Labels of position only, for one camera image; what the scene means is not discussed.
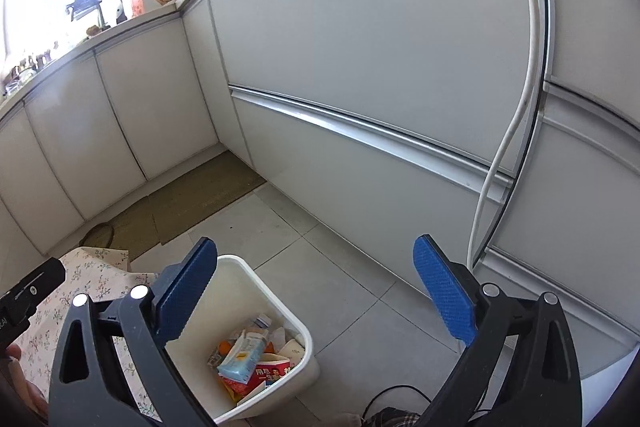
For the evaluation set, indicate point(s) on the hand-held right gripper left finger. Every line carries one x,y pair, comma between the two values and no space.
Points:
185,292

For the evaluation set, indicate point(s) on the small brown floor mat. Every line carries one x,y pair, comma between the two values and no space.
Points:
132,227

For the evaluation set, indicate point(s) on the red bottle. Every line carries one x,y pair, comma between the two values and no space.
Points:
135,4

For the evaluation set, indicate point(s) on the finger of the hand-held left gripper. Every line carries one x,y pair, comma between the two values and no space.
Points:
40,279

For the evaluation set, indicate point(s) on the red instant noodle cup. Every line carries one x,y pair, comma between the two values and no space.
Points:
272,369

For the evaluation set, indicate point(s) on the row of small jars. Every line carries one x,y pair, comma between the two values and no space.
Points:
25,72

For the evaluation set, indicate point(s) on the black white figurine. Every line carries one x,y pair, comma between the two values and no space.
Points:
120,9

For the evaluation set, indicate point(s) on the white kitchen cabinet with doors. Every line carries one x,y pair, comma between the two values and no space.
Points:
125,107

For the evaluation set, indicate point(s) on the light blue carton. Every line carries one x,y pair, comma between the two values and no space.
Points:
242,357

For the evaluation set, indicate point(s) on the large brown floor mat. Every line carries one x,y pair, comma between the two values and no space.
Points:
210,192

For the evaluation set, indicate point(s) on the person's left hand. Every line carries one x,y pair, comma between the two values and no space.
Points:
27,397

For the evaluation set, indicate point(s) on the white plastic bin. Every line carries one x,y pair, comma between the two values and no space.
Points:
240,287

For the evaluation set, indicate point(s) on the dark blue utensil rack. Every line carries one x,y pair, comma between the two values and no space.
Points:
85,2

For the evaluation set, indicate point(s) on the orange peel piece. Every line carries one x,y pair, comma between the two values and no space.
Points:
225,348

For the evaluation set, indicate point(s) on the white kitchen cabinet with drawers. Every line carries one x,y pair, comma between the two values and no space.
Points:
375,57

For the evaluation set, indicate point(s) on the round woven mat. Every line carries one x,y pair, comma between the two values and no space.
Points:
97,234

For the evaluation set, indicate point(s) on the floral tablecloth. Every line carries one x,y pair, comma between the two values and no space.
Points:
100,272

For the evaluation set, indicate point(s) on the plaid clothing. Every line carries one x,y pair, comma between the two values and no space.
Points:
395,419

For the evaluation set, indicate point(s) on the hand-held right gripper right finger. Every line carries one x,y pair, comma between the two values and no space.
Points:
445,289

